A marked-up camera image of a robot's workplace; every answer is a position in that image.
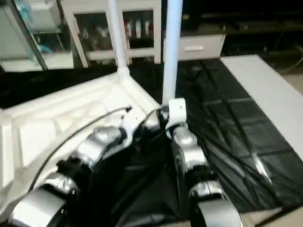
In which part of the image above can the white drawer unit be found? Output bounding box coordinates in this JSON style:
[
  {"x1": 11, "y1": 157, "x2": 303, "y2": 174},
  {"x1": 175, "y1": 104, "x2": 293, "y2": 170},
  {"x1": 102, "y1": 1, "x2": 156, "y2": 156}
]
[{"x1": 163, "y1": 33, "x2": 227, "y2": 61}]

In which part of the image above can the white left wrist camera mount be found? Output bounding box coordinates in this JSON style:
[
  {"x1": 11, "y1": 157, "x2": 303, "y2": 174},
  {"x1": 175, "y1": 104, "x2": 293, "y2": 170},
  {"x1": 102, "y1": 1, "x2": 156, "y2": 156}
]
[{"x1": 119, "y1": 111, "x2": 143, "y2": 150}]

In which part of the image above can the white floor cable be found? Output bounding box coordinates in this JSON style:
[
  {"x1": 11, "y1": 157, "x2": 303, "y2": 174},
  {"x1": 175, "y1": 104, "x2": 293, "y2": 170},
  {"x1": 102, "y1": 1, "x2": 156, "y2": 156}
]
[{"x1": 279, "y1": 44, "x2": 303, "y2": 72}]

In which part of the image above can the white glass door cabinet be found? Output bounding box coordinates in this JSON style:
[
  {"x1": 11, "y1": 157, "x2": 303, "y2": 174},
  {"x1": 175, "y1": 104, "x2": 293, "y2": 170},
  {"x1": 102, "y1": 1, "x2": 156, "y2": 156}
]
[{"x1": 58, "y1": 0, "x2": 164, "y2": 67}]

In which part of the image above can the black shiny table mat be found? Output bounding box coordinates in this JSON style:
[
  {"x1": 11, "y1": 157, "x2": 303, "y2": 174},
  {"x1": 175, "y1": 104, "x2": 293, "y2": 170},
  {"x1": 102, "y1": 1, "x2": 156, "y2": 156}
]
[{"x1": 0, "y1": 58, "x2": 303, "y2": 227}]

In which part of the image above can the glass tank metal frame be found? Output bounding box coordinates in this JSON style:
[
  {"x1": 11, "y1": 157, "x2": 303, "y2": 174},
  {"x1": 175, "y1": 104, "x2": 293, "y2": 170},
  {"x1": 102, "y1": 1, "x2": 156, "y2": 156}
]
[{"x1": 32, "y1": 26, "x2": 72, "y2": 52}]

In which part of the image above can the white plastic storage box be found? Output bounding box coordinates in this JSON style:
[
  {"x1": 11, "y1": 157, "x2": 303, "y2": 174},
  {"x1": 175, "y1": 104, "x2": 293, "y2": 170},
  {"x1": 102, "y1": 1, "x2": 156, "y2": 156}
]
[{"x1": 22, "y1": 0, "x2": 62, "y2": 30}]

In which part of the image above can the white plastic table top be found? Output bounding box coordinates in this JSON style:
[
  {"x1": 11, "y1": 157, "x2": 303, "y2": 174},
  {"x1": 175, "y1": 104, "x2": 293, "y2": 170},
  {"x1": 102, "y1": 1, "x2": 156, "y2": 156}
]
[{"x1": 0, "y1": 68, "x2": 162, "y2": 206}]

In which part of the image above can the white plastic table leg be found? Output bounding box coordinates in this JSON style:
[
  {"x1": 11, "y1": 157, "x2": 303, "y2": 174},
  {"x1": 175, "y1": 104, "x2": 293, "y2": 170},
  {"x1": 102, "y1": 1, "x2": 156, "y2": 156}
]
[
  {"x1": 162, "y1": 0, "x2": 185, "y2": 105},
  {"x1": 108, "y1": 0, "x2": 131, "y2": 79}
]

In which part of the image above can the light blue plastic stool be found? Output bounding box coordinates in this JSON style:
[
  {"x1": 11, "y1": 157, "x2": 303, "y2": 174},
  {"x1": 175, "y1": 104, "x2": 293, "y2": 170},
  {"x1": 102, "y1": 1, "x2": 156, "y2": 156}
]
[{"x1": 29, "y1": 44, "x2": 53, "y2": 60}]

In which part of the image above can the white side table board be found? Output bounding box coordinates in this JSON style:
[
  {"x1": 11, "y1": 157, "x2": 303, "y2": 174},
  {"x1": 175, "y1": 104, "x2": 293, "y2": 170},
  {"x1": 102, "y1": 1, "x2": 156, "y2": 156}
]
[{"x1": 221, "y1": 54, "x2": 303, "y2": 163}]

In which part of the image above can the black box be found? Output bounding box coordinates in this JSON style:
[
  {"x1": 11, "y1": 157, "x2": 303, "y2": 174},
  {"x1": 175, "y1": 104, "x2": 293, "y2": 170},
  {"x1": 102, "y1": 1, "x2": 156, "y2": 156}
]
[{"x1": 182, "y1": 9, "x2": 202, "y2": 32}]

